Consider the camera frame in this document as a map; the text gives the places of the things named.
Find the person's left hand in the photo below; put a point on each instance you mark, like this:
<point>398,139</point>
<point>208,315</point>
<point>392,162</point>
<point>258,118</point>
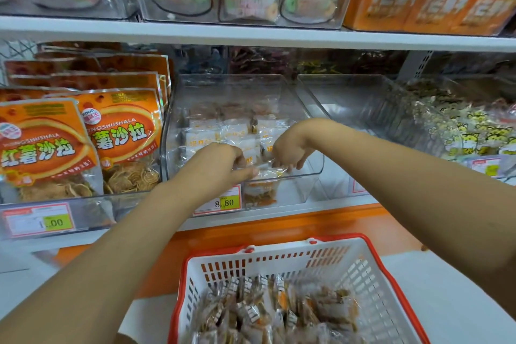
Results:
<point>214,172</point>

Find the person's right hand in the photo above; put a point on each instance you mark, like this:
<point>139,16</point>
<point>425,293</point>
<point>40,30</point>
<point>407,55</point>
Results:
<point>294,144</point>

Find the white red-rimmed shopping basket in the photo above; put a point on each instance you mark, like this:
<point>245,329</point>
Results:
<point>189,275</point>

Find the white snack shelf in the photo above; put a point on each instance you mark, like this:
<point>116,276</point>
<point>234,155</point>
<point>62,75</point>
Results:
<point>282,33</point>

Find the pile of small brown snacks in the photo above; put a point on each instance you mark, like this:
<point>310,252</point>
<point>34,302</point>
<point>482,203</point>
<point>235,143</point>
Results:
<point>274,311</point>

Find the stack of orange packets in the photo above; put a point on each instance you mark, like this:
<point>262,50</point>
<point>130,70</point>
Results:
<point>48,146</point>

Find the person's right forearm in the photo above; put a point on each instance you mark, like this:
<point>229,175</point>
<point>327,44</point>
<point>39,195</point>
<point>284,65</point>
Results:
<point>427,203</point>

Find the person's left forearm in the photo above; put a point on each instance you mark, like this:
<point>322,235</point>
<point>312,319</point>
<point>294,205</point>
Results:
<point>89,275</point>

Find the orange shelf base panel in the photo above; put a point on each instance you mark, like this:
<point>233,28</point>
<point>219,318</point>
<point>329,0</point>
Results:
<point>306,227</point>

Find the orange label snack bag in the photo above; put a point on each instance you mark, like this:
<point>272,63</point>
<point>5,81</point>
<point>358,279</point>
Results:
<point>379,3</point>
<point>488,13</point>
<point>439,7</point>

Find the white yellow price tag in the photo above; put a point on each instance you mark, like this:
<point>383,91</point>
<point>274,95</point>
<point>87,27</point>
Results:
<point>359,187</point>
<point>39,220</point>
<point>219,201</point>
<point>485,166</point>

